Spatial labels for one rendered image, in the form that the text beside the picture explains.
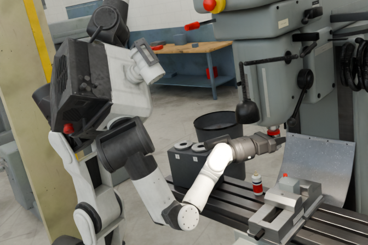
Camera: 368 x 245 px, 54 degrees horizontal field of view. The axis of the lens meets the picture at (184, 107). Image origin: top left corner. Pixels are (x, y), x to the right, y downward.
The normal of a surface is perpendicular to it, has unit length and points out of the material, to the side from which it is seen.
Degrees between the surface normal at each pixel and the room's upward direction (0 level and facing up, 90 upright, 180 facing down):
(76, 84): 60
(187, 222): 77
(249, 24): 90
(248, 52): 90
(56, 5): 90
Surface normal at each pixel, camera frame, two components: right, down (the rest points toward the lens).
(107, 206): 0.77, -0.11
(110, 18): -0.07, -0.18
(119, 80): 0.60, -0.46
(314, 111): -0.68, 0.33
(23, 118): 0.72, 0.09
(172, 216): 0.61, -0.11
